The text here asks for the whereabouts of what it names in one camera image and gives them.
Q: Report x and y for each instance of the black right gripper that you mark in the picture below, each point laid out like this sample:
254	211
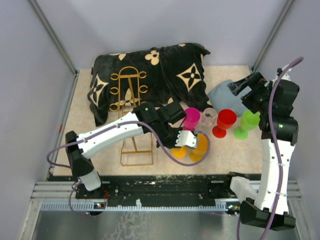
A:
257	82

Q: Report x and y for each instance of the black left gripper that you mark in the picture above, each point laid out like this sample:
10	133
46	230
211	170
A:
171	145

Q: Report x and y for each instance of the pink plastic wine glass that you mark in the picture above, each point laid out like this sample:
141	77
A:
192	119

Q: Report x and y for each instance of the red plastic wine glass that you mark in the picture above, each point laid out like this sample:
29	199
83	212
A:
225	120

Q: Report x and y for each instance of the orange plastic wine glass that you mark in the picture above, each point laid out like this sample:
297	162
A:
195	155

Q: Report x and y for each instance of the green plastic wine glass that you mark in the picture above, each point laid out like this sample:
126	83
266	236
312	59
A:
248	122

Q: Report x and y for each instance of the clear wine glass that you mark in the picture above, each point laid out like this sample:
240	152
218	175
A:
208	119

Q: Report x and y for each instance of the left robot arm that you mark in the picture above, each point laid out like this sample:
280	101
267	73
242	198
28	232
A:
143	119

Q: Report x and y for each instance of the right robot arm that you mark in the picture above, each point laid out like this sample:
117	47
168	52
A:
273	100

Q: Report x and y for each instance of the light blue denim cloth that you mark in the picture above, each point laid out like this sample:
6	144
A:
221	98

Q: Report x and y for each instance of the black patterned plush blanket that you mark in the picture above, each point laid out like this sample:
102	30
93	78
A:
174	73

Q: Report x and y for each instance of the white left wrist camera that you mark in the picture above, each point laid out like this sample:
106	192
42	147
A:
186	138

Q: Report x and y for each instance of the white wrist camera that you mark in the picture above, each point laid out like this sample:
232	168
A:
280	70
186	138

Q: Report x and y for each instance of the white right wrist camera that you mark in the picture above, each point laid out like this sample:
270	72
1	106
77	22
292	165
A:
280	70

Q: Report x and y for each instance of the gold wire glass rack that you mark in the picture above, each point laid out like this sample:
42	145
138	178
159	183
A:
129	92

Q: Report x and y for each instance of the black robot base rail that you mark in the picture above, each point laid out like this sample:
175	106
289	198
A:
171	190

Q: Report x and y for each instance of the grey cable duct strip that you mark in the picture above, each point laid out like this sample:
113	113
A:
221	205

